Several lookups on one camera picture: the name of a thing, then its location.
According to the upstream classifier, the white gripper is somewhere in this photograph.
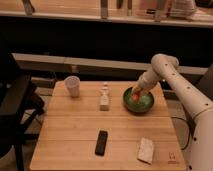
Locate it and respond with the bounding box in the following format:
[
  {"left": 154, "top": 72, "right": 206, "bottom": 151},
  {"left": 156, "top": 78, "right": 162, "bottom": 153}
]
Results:
[{"left": 131, "top": 76, "right": 156, "bottom": 98}]

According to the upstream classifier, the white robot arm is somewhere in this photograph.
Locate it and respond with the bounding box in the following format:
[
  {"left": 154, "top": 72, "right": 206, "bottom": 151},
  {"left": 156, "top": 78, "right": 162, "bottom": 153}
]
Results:
[{"left": 132, "top": 54, "right": 213, "bottom": 171}]

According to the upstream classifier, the green ceramic bowl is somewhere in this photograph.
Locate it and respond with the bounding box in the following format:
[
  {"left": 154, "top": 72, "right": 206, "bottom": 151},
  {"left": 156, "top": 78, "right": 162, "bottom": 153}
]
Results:
[{"left": 123, "top": 87, "right": 154, "bottom": 113}]

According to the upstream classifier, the white plastic bottle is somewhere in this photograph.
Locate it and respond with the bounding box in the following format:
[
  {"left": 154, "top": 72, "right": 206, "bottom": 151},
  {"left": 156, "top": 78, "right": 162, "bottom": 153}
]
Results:
[{"left": 100, "top": 82, "right": 110, "bottom": 111}]

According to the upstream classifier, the black remote control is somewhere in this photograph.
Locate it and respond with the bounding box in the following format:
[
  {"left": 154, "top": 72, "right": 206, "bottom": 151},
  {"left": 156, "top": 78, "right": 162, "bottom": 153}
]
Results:
[{"left": 95, "top": 130, "right": 108, "bottom": 156}]

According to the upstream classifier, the white paper cup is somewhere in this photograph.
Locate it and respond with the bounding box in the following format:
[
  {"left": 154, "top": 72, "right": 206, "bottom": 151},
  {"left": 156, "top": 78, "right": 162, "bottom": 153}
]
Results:
[{"left": 64, "top": 76, "right": 80, "bottom": 98}]

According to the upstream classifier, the black chair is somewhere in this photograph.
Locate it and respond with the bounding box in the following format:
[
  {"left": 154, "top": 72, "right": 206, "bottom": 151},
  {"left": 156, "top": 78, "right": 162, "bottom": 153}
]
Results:
[{"left": 0, "top": 54, "right": 44, "bottom": 171}]

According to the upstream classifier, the black cable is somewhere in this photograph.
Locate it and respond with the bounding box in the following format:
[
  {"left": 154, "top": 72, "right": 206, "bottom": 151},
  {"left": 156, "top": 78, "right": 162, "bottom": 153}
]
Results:
[{"left": 170, "top": 115, "right": 195, "bottom": 151}]

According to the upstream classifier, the grey metal rail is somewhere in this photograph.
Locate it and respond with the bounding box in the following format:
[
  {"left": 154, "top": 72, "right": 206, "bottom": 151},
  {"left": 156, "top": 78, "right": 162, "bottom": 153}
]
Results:
[{"left": 11, "top": 52, "right": 209, "bottom": 84}]

